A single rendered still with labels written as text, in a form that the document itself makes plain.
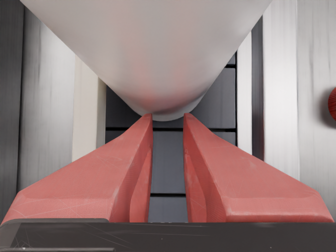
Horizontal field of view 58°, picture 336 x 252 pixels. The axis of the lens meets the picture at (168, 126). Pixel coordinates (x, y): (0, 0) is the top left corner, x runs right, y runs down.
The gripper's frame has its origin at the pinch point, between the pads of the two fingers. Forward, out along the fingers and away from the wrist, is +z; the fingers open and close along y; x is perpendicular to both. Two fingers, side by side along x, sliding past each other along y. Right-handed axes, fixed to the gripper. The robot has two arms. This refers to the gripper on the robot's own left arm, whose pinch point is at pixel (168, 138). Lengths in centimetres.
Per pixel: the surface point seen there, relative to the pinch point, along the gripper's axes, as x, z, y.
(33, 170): 8.4, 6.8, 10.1
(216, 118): 2.5, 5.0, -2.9
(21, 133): 6.2, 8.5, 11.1
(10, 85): 2.6, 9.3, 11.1
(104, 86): 0.0, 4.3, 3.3
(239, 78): 0.7, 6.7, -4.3
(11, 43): 0.1, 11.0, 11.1
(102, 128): 1.5, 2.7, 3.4
